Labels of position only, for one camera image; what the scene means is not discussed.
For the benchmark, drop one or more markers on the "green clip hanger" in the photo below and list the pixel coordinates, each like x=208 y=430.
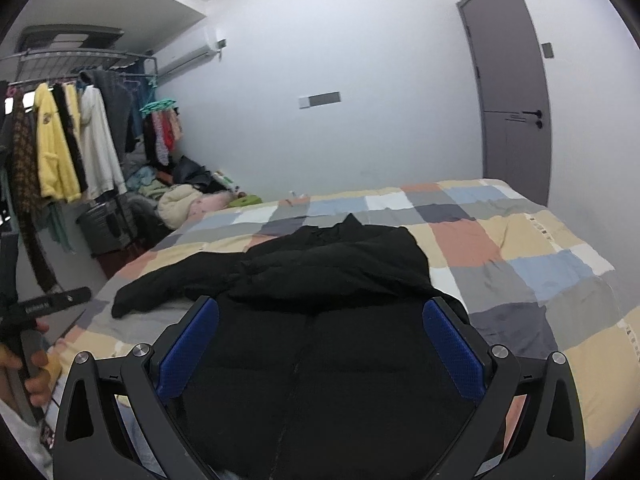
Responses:
x=159 y=106

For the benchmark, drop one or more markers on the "bed with checkered blanket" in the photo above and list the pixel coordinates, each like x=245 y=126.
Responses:
x=530 y=270

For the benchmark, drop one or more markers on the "grey wall switch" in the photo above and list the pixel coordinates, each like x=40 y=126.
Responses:
x=548 y=50

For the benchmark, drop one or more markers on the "metal clothes rack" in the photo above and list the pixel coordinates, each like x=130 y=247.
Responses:
x=75 y=60

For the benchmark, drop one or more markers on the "grey door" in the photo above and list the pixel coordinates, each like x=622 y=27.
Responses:
x=510 y=90

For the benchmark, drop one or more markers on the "person's left hand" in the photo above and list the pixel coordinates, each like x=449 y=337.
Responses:
x=36 y=387

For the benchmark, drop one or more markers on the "brown patterned garment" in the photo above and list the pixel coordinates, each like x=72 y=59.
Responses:
x=27 y=180

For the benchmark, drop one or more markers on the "grey and white wall panel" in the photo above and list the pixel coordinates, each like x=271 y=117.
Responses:
x=320 y=100

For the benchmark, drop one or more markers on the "pink cloth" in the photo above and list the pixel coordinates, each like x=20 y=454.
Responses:
x=212 y=205

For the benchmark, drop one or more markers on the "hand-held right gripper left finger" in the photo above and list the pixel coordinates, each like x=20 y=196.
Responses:
x=187 y=355

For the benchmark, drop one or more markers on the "black padded jacket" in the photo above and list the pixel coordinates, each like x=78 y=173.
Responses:
x=310 y=340

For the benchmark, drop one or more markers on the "cream fluffy jacket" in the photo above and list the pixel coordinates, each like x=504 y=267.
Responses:
x=175 y=205

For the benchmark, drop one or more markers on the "white air conditioner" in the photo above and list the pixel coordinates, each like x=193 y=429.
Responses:
x=187 y=50

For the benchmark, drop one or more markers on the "white hoodie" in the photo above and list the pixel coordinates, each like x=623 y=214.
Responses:
x=100 y=150

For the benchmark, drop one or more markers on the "dark grey suitcase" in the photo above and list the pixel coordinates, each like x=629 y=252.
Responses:
x=102 y=230

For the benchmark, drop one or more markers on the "dark grey coat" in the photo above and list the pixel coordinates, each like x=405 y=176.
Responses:
x=116 y=105

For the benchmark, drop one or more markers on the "flat ceiling lamp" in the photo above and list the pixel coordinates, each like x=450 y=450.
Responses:
x=70 y=39

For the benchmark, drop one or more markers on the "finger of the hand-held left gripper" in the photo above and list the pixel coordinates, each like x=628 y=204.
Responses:
x=62 y=299

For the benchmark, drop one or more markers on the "black bag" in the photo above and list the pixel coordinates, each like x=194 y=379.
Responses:
x=192 y=174

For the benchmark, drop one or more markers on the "green cloth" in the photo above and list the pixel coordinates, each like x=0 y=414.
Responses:
x=245 y=201

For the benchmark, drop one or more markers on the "pile of mixed clothes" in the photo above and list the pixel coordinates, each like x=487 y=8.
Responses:
x=145 y=182

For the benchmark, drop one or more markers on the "red and pink hanging clothes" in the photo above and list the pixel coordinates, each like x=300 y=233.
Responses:
x=162 y=135

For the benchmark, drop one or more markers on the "yellow hoodie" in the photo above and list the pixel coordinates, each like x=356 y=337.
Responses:
x=50 y=150

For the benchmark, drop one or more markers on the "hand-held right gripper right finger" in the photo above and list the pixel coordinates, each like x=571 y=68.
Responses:
x=455 y=350

